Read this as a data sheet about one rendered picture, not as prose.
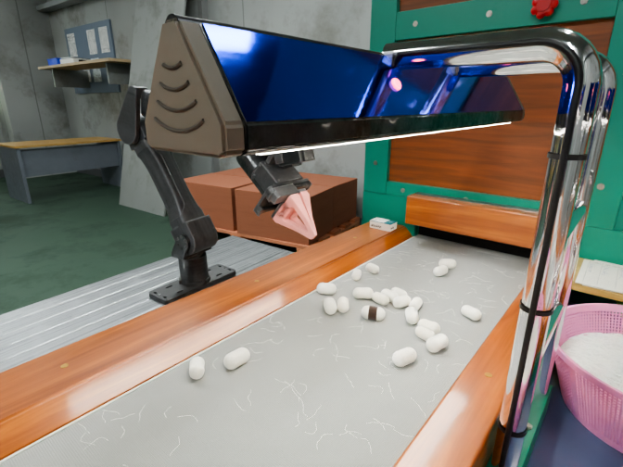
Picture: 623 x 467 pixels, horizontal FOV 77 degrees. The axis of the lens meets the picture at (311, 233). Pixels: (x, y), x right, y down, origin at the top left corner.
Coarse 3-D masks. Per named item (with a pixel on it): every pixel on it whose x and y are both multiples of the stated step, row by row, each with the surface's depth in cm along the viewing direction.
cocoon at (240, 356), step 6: (240, 348) 51; (246, 348) 52; (228, 354) 50; (234, 354) 50; (240, 354) 51; (246, 354) 51; (228, 360) 50; (234, 360) 50; (240, 360) 50; (246, 360) 51; (228, 366) 50; (234, 366) 50
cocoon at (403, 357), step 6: (402, 348) 52; (408, 348) 52; (396, 354) 51; (402, 354) 51; (408, 354) 51; (414, 354) 51; (396, 360) 50; (402, 360) 50; (408, 360) 51; (402, 366) 51
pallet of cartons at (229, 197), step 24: (240, 168) 371; (192, 192) 306; (216, 192) 292; (240, 192) 277; (312, 192) 270; (336, 192) 293; (216, 216) 299; (240, 216) 284; (264, 216) 274; (312, 216) 263; (336, 216) 300; (264, 240) 279; (288, 240) 270; (312, 240) 269
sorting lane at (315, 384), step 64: (384, 256) 88; (448, 256) 88; (320, 320) 62; (384, 320) 62; (448, 320) 62; (192, 384) 48; (256, 384) 48; (320, 384) 48; (384, 384) 48; (448, 384) 48; (64, 448) 39; (128, 448) 39; (192, 448) 39; (256, 448) 39; (320, 448) 39; (384, 448) 39
